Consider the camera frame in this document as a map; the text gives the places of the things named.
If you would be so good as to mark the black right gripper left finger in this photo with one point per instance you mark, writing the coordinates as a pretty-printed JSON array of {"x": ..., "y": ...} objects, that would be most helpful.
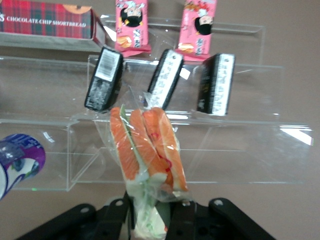
[{"x": 110, "y": 220}]

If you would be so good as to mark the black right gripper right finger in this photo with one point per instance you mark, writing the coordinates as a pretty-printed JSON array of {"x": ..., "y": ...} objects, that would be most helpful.
[{"x": 200, "y": 225}]

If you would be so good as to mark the triangle sandwich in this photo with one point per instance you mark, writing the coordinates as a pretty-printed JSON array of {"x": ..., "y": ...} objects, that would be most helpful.
[{"x": 140, "y": 150}]

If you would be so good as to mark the clear acrylic stepped display shelf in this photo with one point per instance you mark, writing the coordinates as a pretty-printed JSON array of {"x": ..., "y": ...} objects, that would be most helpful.
[{"x": 237, "y": 162}]

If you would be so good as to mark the brown table cover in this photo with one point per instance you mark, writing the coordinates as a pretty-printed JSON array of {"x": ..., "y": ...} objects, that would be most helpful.
[{"x": 287, "y": 212}]

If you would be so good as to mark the blue lid yogurt cup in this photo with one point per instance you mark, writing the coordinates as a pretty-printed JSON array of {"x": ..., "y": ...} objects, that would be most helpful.
[{"x": 22, "y": 155}]

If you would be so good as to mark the small black carton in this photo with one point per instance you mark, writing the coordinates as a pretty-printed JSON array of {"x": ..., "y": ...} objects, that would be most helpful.
[
  {"x": 215, "y": 85},
  {"x": 105, "y": 82},
  {"x": 165, "y": 77}
]

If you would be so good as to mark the pink snack packet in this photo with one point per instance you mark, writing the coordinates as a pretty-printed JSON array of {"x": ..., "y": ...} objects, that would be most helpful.
[
  {"x": 132, "y": 37},
  {"x": 195, "y": 42}
]

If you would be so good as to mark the red tartan shortbread box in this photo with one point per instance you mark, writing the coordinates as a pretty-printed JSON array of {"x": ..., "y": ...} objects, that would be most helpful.
[{"x": 45, "y": 20}]

